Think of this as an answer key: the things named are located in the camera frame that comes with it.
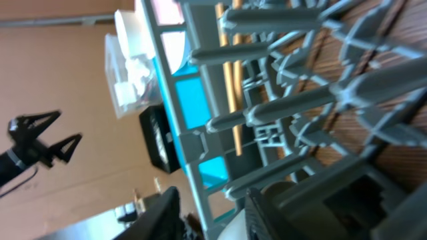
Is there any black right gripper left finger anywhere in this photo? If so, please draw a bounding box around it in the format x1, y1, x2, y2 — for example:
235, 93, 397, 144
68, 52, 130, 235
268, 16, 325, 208
114, 187, 183, 240

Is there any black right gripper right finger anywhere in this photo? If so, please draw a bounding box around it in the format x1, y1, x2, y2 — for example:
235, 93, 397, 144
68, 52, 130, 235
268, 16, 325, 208
245, 186, 312, 240

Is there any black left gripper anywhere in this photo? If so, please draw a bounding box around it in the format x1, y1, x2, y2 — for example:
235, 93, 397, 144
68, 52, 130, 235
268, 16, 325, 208
6, 110, 83, 169

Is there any grey bowl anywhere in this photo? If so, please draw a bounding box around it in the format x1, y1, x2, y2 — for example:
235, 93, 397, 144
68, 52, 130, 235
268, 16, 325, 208
216, 181, 294, 240

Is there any white napkin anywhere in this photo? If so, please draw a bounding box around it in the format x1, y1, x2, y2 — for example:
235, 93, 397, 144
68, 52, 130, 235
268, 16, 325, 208
113, 59, 151, 107

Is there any wooden chopstick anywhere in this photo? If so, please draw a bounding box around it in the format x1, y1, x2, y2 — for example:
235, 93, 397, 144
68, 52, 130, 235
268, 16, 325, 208
216, 3, 238, 113
233, 0, 243, 156

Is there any clear plastic waste bin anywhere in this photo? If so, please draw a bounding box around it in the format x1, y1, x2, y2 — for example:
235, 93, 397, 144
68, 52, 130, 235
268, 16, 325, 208
105, 34, 163, 119

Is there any grey dishwasher rack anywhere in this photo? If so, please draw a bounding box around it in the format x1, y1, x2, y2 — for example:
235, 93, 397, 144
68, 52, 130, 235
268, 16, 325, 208
142, 0, 426, 239

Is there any black plastic tray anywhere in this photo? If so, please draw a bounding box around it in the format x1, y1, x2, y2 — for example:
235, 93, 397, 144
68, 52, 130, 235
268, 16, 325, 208
139, 105, 181, 174

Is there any teal serving tray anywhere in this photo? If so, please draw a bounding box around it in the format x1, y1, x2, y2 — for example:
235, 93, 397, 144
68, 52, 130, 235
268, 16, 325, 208
151, 43, 236, 224

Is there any cream cup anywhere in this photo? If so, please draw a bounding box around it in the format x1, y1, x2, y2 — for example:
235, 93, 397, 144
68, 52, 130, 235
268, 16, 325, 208
114, 9, 155, 59

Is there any pink plate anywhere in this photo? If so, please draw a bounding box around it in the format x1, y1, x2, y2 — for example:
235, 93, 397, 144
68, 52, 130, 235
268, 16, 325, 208
134, 0, 190, 73

